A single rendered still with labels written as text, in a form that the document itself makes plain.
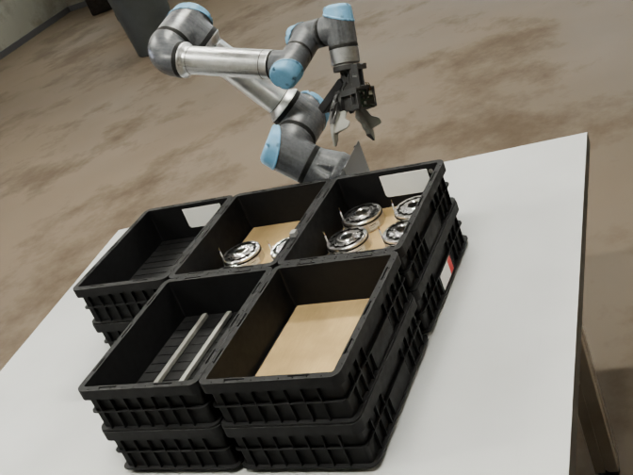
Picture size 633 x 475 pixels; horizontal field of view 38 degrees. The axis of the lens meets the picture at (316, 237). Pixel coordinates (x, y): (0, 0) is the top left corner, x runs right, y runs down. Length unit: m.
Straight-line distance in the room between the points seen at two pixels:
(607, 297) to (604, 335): 0.21
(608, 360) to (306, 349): 1.31
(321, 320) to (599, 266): 1.63
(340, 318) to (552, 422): 0.50
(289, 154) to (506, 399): 1.05
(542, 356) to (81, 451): 1.05
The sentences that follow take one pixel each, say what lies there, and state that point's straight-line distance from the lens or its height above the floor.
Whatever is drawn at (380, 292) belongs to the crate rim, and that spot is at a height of 0.93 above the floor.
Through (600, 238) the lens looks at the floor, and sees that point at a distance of 3.58.
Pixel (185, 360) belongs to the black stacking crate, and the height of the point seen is 0.83.
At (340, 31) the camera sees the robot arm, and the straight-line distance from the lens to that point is 2.39.
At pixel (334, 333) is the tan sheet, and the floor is 0.83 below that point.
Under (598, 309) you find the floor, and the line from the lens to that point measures 3.21.
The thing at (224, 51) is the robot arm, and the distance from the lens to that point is 2.46.
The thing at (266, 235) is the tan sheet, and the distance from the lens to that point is 2.45.
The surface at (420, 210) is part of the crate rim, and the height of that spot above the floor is 0.93.
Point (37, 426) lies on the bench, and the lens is 2.42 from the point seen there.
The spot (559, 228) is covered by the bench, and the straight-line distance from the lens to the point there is 2.29.
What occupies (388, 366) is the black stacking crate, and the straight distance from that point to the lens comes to 1.81.
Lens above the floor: 1.83
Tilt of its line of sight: 25 degrees down
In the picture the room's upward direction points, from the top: 22 degrees counter-clockwise
